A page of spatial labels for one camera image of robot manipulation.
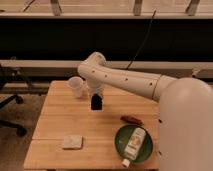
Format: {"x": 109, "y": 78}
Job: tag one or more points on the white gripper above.
{"x": 95, "y": 87}

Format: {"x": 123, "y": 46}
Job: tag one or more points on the black eraser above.
{"x": 96, "y": 103}

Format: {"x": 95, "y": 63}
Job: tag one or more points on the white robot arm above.
{"x": 185, "y": 111}

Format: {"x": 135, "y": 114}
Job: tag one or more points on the white sponge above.
{"x": 72, "y": 142}

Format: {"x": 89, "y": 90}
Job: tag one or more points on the red chili pepper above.
{"x": 132, "y": 120}

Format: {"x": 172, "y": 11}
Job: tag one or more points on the green plate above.
{"x": 122, "y": 137}

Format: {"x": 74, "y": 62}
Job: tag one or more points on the white bottle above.
{"x": 133, "y": 146}

